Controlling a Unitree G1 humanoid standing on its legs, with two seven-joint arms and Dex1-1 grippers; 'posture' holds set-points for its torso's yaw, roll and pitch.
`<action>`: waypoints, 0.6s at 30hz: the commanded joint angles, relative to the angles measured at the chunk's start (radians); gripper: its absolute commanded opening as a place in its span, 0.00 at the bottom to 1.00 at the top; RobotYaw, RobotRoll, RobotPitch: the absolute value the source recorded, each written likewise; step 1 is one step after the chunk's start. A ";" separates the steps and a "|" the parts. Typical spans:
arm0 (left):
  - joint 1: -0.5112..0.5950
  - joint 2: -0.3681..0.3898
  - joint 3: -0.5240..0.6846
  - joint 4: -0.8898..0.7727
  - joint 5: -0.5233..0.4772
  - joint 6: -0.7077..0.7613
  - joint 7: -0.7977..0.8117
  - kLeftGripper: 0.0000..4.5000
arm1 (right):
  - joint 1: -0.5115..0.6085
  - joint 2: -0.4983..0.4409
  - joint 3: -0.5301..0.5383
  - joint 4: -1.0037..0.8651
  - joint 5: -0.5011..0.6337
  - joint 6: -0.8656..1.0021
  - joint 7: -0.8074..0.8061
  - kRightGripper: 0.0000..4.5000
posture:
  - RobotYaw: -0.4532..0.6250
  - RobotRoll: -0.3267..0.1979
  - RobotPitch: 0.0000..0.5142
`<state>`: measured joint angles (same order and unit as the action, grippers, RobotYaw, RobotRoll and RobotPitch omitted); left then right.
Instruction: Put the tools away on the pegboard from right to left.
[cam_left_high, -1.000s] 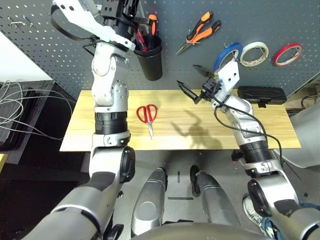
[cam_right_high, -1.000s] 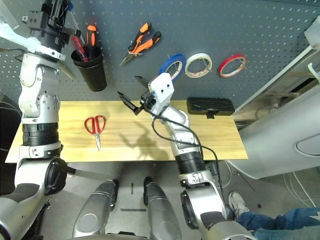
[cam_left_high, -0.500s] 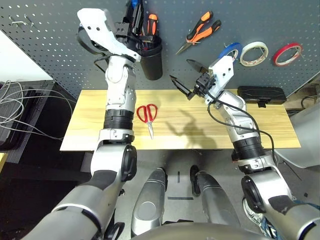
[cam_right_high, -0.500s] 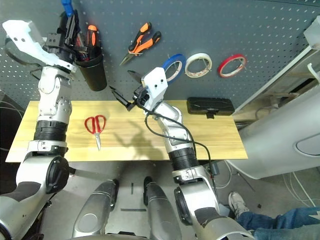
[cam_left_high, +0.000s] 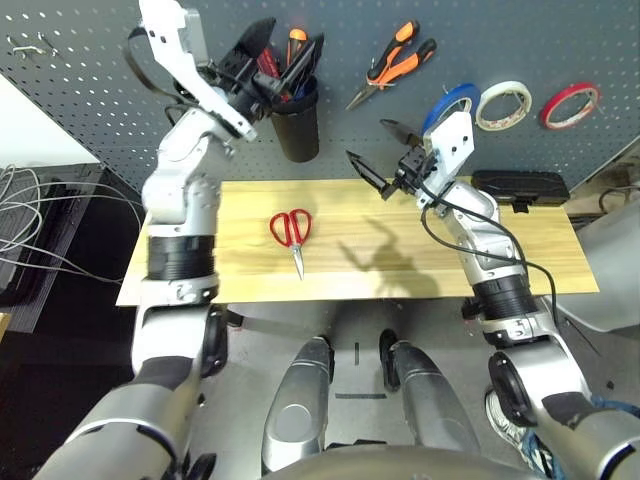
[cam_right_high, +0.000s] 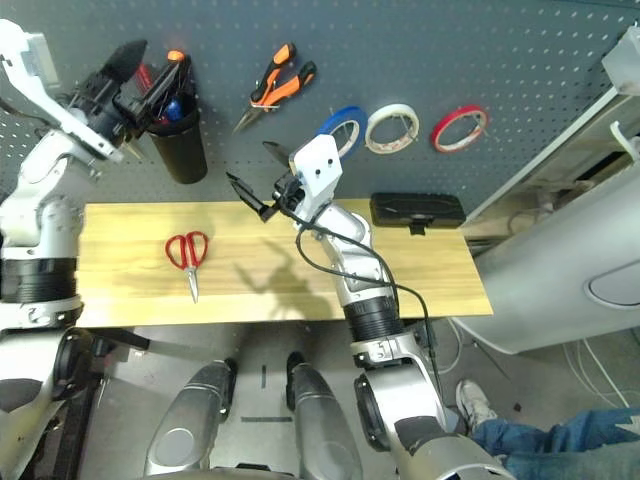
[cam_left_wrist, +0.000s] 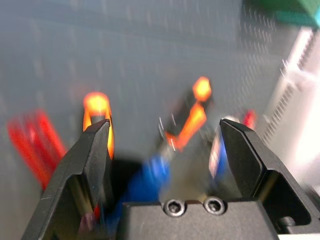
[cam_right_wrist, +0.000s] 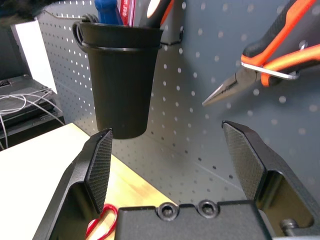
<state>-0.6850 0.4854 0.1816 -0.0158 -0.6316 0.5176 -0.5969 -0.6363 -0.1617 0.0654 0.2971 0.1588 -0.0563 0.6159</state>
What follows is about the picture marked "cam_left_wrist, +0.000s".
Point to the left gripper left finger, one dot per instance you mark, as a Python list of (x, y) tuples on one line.
[(75, 180)]

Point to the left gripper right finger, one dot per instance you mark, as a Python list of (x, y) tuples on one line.
[(252, 162)]

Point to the blue tape roll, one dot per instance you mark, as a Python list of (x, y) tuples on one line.
[(216, 160)]

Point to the orange black needle-nose pliers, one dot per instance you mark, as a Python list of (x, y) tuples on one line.
[(192, 122)]

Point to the red tape roll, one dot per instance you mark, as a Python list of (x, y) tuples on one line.
[(250, 118)]

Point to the orange black screwdriver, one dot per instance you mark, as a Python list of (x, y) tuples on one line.
[(97, 105)]

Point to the green box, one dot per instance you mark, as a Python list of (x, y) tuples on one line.
[(287, 10)]

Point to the white slotted frame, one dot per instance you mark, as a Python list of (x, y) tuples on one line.
[(300, 100)]

